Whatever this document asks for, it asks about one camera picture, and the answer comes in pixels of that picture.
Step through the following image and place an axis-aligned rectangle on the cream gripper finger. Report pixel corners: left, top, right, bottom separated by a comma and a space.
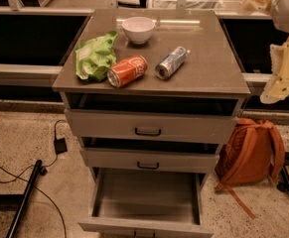
240, 0, 272, 13
260, 75, 289, 104

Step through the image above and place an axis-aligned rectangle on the orange coke can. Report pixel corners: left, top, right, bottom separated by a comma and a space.
107, 55, 147, 88

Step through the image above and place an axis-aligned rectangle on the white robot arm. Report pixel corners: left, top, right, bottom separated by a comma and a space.
240, 0, 289, 104

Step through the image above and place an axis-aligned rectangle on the silver blue soda can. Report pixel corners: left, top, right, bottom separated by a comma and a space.
155, 47, 190, 80

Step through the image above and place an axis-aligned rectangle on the grey drawer cabinet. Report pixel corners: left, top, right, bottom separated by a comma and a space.
52, 7, 252, 238

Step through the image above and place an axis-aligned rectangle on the grey bottom drawer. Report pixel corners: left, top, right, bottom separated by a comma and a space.
79, 169, 214, 238

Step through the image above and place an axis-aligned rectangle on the grey drawer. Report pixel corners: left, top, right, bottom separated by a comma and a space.
80, 148, 217, 174
65, 109, 236, 144
79, 169, 214, 238

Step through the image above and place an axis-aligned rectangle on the grey middle drawer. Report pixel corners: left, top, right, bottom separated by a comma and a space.
80, 148, 217, 174

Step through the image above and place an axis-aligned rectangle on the grey top drawer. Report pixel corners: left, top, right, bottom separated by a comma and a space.
65, 109, 236, 144

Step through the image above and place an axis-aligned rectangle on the orange backpack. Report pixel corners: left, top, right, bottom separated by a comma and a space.
215, 118, 285, 219

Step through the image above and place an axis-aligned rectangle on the black pole near backpack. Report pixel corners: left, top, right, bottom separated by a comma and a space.
277, 166, 289, 193

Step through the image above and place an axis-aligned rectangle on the white bowl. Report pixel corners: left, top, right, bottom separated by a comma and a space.
122, 17, 155, 44

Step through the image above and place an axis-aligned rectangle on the green chip bag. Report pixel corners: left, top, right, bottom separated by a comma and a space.
75, 31, 117, 82

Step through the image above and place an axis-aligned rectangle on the black power adapter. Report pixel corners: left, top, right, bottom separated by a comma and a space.
54, 138, 68, 155

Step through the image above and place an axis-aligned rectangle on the black pole on floor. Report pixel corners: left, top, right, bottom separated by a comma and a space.
6, 160, 43, 238

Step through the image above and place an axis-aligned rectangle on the black floor cable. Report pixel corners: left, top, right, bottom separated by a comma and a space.
0, 119, 69, 238

